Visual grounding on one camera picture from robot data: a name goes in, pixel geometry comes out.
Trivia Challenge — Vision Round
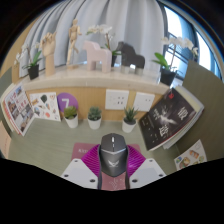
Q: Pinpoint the white wall socket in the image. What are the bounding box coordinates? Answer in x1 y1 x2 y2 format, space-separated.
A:
133 91 156 113
105 88 130 111

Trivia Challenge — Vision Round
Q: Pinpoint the wooden hand model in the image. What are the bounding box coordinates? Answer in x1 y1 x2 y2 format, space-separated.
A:
39 31 58 77

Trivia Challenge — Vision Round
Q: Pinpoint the light stone ledge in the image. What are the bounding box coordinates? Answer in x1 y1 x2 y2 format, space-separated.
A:
21 64 171 96

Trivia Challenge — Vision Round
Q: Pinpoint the wooden artist mannequin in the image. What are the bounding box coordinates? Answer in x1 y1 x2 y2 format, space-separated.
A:
65 18 83 70

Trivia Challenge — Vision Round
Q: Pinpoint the round purple number sign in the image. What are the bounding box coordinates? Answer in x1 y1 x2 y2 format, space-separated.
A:
56 92 80 116

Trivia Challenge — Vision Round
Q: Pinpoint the dark grey computer mouse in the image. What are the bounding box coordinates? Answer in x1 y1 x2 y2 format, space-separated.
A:
98 132 130 178

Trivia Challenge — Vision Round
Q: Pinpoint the white-spined photo cover book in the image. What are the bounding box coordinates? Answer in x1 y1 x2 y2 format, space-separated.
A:
1 83 36 137

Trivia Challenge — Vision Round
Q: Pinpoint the pink horse figure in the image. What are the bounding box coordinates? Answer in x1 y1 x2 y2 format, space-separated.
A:
82 40 113 74

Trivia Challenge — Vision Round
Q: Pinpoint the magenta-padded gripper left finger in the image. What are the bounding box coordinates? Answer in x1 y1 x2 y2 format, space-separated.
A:
59 143 101 190

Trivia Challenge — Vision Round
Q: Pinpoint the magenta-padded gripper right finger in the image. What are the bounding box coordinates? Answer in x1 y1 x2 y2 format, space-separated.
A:
126 143 167 190

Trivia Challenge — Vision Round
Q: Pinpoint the dark grey horse figure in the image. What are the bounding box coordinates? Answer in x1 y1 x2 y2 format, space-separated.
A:
115 41 146 75

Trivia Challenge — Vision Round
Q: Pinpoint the light grey curtain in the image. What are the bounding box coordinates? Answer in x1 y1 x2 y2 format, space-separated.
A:
19 0 168 79

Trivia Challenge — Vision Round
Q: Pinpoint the window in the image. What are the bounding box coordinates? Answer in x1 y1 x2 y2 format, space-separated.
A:
163 4 221 81

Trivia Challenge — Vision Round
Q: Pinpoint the white orchid in black pot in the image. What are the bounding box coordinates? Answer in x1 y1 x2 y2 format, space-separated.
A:
151 35 199 87
86 23 123 68
13 41 44 81

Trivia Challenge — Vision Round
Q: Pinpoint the food picture sheet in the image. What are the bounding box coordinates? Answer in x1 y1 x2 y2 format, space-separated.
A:
173 139 208 172

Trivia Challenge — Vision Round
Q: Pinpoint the black cover book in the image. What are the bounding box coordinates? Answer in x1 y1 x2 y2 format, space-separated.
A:
137 85 205 152

